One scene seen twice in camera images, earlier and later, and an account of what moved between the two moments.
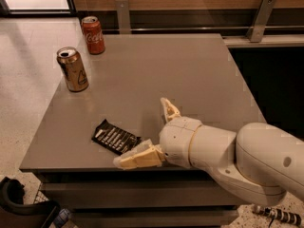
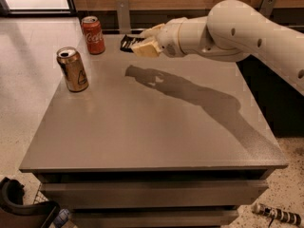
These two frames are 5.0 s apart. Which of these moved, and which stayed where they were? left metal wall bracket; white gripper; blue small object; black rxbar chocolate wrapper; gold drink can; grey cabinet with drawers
Moved: black rxbar chocolate wrapper; white gripper
Stayed: blue small object; left metal wall bracket; grey cabinet with drawers; gold drink can
